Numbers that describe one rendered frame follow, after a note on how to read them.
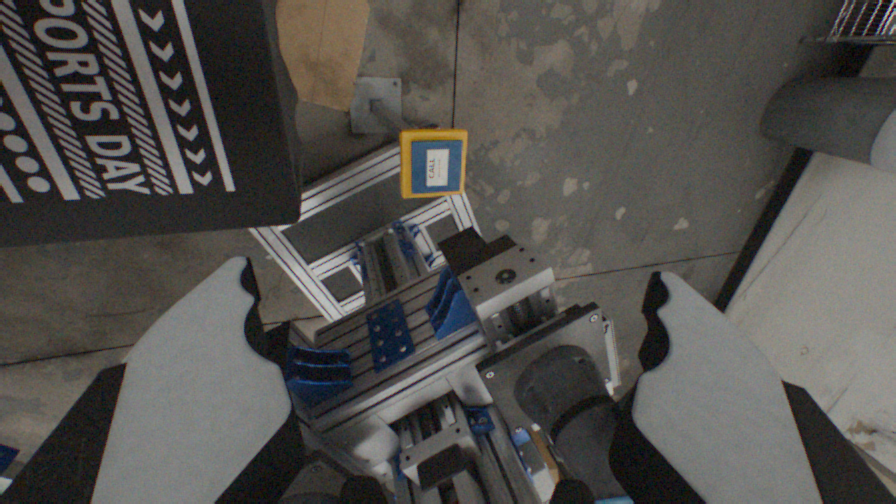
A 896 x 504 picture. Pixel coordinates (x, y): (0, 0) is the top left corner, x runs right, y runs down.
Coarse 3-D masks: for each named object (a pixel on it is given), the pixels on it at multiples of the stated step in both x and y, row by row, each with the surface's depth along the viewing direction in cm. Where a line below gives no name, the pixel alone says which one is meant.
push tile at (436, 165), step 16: (416, 144) 62; (432, 144) 63; (448, 144) 63; (416, 160) 63; (432, 160) 64; (448, 160) 65; (416, 176) 65; (432, 176) 66; (448, 176) 67; (416, 192) 66; (432, 192) 67
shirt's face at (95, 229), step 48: (192, 0) 46; (240, 0) 47; (240, 48) 49; (240, 96) 52; (240, 144) 55; (0, 192) 49; (240, 192) 59; (288, 192) 61; (0, 240) 52; (48, 240) 54
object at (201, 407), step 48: (240, 288) 9; (144, 336) 7; (192, 336) 7; (240, 336) 7; (144, 384) 6; (192, 384) 6; (240, 384) 6; (144, 432) 6; (192, 432) 6; (240, 432) 6; (288, 432) 6; (144, 480) 5; (192, 480) 5; (240, 480) 5; (288, 480) 6
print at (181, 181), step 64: (0, 0) 41; (64, 0) 42; (128, 0) 44; (0, 64) 43; (64, 64) 45; (128, 64) 47; (192, 64) 49; (0, 128) 46; (64, 128) 48; (128, 128) 50; (192, 128) 52; (64, 192) 51; (128, 192) 54; (192, 192) 56
